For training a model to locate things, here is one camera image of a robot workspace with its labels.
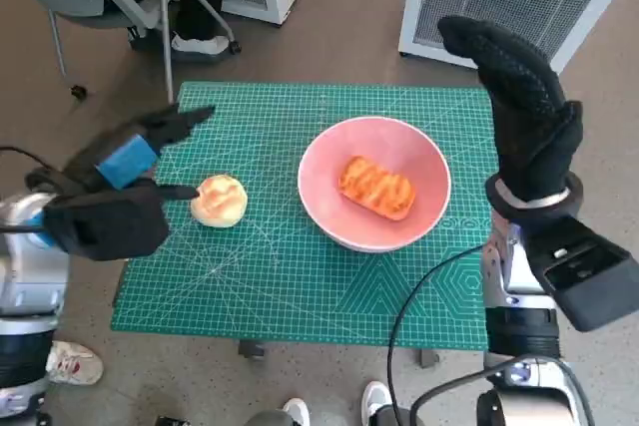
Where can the dark metal table bracket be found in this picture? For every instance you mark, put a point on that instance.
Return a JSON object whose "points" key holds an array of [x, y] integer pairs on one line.
{"points": [[428, 358], [251, 349]]}

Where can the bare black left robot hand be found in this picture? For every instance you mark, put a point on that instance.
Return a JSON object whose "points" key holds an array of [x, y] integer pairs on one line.
{"points": [[127, 161]]}

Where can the green cutting mat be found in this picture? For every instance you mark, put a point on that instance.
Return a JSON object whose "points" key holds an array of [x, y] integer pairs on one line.
{"points": [[279, 286]]}

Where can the person with white shoes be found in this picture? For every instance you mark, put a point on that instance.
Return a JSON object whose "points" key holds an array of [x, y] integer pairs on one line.
{"points": [[374, 396]]}

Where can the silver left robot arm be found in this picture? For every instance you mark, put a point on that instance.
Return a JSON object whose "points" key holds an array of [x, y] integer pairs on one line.
{"points": [[30, 276]]}

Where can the grey metal pole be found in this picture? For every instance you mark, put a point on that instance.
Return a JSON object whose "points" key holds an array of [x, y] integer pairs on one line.
{"points": [[165, 22]]}

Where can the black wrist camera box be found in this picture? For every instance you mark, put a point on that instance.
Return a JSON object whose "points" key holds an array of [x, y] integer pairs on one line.
{"points": [[589, 281], [110, 226]]}

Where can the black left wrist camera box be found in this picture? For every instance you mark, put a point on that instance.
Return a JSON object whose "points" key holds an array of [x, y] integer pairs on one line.
{"points": [[110, 226]]}

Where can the seated person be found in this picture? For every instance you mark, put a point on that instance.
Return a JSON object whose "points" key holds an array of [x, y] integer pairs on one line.
{"points": [[199, 2]]}

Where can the oblong striped toy bread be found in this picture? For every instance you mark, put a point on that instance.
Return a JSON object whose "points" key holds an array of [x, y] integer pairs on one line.
{"points": [[377, 186]]}

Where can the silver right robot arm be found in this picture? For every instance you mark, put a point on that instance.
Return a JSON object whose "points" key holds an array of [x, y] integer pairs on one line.
{"points": [[521, 331]]}

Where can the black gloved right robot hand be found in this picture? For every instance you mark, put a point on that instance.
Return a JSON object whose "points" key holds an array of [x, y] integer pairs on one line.
{"points": [[534, 131]]}

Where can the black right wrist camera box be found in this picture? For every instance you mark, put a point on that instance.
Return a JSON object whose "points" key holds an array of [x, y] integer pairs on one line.
{"points": [[589, 281]]}

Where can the pink bowl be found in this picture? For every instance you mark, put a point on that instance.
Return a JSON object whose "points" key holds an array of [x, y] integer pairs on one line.
{"points": [[324, 181]]}

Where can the round toy bread bun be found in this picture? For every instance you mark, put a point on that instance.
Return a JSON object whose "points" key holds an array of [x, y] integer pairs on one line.
{"points": [[219, 201]]}

